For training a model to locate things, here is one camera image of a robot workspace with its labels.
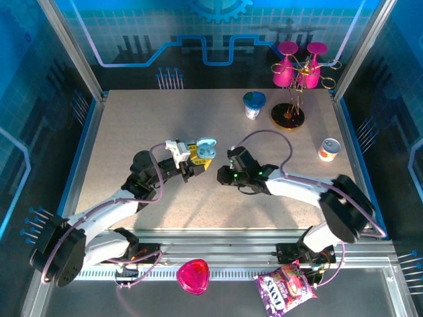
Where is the white cup with blue lid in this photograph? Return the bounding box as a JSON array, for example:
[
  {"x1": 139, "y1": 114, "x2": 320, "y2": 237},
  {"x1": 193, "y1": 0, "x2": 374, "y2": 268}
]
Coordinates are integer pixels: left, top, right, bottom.
[{"x1": 243, "y1": 91, "x2": 267, "y2": 120}]

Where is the white orange tin can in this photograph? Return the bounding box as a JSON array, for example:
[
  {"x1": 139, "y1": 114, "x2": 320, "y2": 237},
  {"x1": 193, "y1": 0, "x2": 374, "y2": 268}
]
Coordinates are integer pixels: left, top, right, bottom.
[{"x1": 317, "y1": 137, "x2": 342, "y2": 162}]

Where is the pink wine glass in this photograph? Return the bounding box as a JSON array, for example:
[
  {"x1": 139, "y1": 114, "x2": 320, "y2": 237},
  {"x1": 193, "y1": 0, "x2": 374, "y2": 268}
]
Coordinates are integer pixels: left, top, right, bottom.
[
  {"x1": 272, "y1": 40, "x2": 300, "y2": 88},
  {"x1": 299, "y1": 42, "x2": 329, "y2": 89}
]

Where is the pink heart-shaped container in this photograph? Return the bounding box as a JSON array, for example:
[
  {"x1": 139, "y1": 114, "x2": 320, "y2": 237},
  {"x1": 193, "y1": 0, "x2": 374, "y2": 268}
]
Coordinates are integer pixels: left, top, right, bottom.
[{"x1": 176, "y1": 259, "x2": 211, "y2": 296}]

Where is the purple candy bag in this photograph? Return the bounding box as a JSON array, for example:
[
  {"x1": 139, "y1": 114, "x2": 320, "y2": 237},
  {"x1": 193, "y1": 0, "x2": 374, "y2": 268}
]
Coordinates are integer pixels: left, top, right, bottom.
[{"x1": 253, "y1": 260, "x2": 318, "y2": 317}]

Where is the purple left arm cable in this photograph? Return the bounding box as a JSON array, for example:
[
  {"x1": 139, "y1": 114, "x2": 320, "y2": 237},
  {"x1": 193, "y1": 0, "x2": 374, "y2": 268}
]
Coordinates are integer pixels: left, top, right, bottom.
[{"x1": 41, "y1": 141, "x2": 173, "y2": 291}]

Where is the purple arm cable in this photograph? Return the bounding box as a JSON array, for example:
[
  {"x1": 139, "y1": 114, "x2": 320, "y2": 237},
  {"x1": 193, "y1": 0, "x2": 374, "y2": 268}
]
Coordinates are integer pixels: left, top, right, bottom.
[
  {"x1": 41, "y1": 141, "x2": 173, "y2": 291},
  {"x1": 231, "y1": 129, "x2": 387, "y2": 288}
]

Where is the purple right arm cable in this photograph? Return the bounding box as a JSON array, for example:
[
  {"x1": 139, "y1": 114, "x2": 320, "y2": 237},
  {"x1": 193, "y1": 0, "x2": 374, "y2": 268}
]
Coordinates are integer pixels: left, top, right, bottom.
[{"x1": 231, "y1": 129, "x2": 387, "y2": 288}]

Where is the gold wire glass rack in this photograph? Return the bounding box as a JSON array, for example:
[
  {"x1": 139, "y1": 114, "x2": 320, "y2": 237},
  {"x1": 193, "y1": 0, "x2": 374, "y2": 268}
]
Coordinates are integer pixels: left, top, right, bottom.
[{"x1": 270, "y1": 55, "x2": 343, "y2": 132}]

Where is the aluminium side rail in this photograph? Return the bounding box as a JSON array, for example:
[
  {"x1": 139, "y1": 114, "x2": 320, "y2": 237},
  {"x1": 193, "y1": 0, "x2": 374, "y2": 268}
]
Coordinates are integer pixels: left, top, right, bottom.
[
  {"x1": 61, "y1": 92, "x2": 110, "y2": 232},
  {"x1": 330, "y1": 92, "x2": 379, "y2": 229}
]

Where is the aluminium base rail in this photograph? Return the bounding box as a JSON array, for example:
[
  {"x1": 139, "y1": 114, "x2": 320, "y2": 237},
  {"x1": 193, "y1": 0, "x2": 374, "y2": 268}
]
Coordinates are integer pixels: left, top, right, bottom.
[{"x1": 49, "y1": 227, "x2": 397, "y2": 281}]

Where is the aluminium frame post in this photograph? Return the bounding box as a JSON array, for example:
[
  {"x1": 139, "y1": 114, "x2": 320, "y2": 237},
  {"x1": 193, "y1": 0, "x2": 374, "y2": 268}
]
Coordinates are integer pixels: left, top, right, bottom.
[
  {"x1": 36, "y1": 0, "x2": 108, "y2": 102},
  {"x1": 332, "y1": 0, "x2": 395, "y2": 98}
]

